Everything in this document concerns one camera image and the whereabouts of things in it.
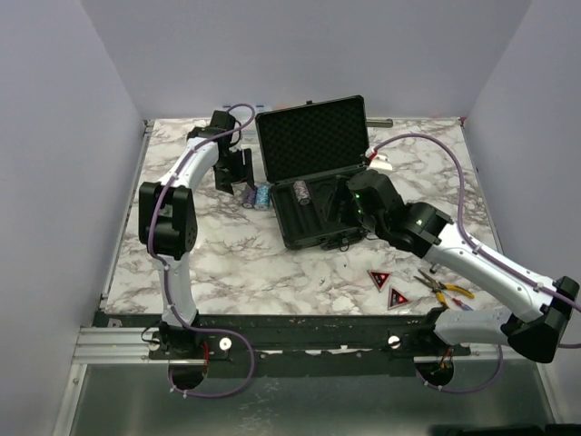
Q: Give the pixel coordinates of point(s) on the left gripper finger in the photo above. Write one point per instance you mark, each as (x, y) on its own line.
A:
(222, 179)
(248, 167)

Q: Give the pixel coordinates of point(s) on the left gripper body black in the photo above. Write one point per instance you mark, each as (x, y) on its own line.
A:
(234, 160)

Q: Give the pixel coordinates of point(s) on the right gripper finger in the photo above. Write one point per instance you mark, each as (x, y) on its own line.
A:
(333, 213)
(331, 195)

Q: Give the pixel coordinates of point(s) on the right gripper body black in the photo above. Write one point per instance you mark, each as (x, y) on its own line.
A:
(352, 215)

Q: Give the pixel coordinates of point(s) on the purple poker chip stack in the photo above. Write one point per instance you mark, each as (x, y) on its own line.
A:
(248, 197)

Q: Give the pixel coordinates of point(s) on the light blue poker chip stack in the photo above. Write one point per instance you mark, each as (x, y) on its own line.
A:
(262, 197)

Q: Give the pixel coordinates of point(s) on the black poker set case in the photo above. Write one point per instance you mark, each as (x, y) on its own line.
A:
(314, 142)

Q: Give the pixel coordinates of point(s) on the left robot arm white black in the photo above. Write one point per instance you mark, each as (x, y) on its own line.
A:
(167, 223)

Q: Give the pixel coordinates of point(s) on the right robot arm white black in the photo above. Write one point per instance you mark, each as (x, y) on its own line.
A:
(536, 308)

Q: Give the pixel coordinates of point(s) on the clear plastic organizer box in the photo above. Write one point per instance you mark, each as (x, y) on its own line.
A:
(248, 116)

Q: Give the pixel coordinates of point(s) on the upper triangular red black card box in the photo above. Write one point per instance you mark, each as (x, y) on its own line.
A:
(380, 279)

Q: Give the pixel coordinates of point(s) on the triangular red black card box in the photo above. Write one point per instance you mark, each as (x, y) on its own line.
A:
(396, 298)
(380, 279)

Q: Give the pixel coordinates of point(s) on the dark metal cylinder rod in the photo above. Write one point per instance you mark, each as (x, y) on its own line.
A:
(380, 123)

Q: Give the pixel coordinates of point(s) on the lower triangular red black card box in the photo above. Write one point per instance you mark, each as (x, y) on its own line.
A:
(396, 298)

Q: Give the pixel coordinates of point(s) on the small red blue screwdriver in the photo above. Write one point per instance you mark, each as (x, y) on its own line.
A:
(461, 305)

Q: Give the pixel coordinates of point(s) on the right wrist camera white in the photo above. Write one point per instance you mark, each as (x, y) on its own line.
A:
(378, 162)

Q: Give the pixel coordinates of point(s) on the yellow handled pliers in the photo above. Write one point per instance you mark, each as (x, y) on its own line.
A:
(439, 288)

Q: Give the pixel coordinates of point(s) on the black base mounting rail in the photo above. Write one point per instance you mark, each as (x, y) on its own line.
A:
(295, 345)

